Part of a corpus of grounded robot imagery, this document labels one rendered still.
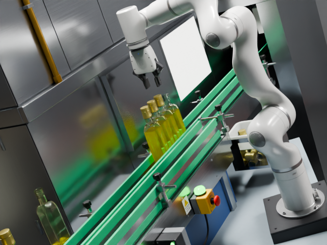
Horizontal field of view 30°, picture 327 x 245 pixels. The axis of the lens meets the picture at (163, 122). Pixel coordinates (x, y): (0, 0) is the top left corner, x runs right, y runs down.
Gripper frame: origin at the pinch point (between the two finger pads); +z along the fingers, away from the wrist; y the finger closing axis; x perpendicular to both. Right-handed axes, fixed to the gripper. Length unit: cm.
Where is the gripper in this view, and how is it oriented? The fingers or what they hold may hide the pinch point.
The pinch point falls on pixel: (152, 82)
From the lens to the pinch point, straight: 245.6
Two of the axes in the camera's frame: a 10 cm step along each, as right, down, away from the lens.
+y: 8.4, -1.2, -5.3
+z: 3.2, 9.0, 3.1
